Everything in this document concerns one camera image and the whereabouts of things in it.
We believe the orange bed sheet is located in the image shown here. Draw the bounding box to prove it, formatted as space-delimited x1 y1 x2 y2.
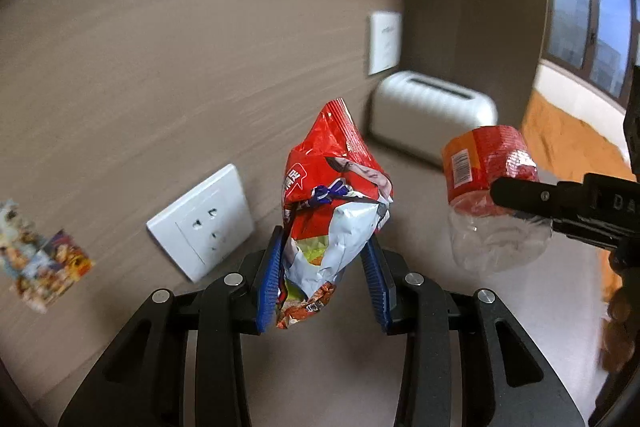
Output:
521 91 638 303

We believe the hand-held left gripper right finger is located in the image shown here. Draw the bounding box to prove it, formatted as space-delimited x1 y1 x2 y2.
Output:
360 239 587 427

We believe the person's right hand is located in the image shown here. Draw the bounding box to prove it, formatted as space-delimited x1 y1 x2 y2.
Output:
599 286 640 375

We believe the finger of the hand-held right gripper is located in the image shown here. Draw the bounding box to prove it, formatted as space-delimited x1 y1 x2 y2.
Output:
489 174 587 233

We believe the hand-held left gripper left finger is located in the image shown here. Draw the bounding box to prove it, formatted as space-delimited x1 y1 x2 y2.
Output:
57 224 287 427

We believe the cartoon wall sticker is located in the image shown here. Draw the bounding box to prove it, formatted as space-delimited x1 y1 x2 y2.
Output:
0 202 39 264
42 229 96 282
10 264 67 314

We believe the plastic bottle with red label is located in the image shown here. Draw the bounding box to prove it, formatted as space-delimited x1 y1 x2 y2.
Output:
441 124 554 276

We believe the white wall socket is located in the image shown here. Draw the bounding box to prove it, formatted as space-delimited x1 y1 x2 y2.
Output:
368 10 402 76
146 164 256 284

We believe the white ribbed tissue box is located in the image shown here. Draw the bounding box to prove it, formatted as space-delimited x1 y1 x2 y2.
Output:
369 71 499 168

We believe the dark framed window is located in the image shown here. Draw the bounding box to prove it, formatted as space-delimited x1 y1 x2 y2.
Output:
542 0 640 104

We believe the red snack bag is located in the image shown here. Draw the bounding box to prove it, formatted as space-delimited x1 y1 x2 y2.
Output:
275 98 396 330

